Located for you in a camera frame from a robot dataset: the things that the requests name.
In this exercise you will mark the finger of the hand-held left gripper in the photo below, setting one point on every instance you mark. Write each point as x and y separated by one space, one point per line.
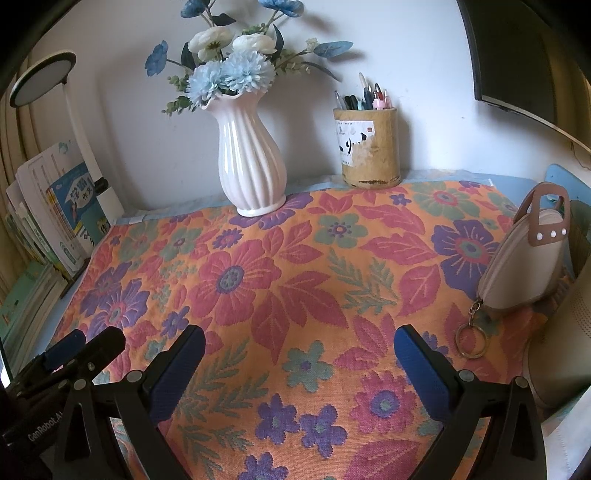
62 350
104 346

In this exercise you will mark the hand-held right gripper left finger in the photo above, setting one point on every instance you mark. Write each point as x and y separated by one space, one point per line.
178 374

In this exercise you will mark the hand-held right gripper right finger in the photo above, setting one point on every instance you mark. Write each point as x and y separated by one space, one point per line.
420 374

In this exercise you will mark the stack of lying books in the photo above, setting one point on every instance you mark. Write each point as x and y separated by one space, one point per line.
27 304

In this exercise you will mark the row of standing books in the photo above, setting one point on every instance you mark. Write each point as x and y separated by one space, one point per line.
60 207

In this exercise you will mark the beige handbag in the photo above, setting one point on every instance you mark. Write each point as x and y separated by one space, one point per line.
521 272

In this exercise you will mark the floral woven blanket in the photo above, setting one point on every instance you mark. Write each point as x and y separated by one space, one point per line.
300 286

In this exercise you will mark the beige curtain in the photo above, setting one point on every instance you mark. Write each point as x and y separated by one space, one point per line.
18 138

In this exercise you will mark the white ribbed vase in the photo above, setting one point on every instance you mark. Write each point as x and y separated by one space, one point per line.
249 166

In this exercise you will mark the bamboo pen holder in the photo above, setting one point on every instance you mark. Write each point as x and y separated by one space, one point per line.
369 152

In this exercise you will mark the white desk lamp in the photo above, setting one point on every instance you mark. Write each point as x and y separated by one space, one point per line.
41 81

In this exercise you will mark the bundle of pens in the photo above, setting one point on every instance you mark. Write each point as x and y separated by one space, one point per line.
369 97

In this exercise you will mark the blue and white artificial flowers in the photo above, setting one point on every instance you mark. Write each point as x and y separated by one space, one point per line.
231 69

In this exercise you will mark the black monitor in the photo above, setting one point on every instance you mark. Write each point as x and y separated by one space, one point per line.
517 46

